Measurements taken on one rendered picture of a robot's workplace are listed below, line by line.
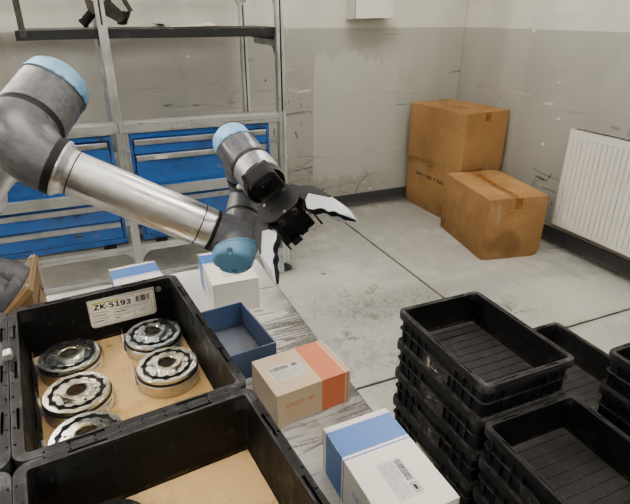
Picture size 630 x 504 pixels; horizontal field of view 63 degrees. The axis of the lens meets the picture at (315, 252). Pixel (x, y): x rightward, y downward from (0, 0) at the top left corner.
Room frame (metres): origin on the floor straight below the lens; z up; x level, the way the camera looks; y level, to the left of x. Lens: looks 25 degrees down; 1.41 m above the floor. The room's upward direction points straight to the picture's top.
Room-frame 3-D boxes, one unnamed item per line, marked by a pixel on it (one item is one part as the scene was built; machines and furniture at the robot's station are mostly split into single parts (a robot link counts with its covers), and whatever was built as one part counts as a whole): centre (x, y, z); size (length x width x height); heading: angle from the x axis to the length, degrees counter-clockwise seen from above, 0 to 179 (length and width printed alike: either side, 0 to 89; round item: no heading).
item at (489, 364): (1.23, -0.47, 0.37); 0.40 x 0.30 x 0.45; 23
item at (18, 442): (0.69, 0.32, 0.92); 0.40 x 0.30 x 0.02; 29
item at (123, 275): (1.17, 0.45, 0.75); 0.20 x 0.12 x 0.09; 28
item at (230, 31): (2.80, 0.80, 1.32); 1.20 x 0.45 x 0.06; 113
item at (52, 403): (0.65, 0.38, 0.86); 0.10 x 0.10 x 0.01
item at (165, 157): (2.65, 0.58, 0.60); 0.72 x 0.03 x 0.56; 113
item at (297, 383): (0.83, 0.03, 0.74); 0.16 x 0.12 x 0.07; 119
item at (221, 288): (1.25, 0.24, 0.75); 0.20 x 0.12 x 0.09; 22
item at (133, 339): (0.82, 0.31, 0.86); 0.10 x 0.10 x 0.01
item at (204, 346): (0.69, 0.32, 0.87); 0.40 x 0.30 x 0.11; 29
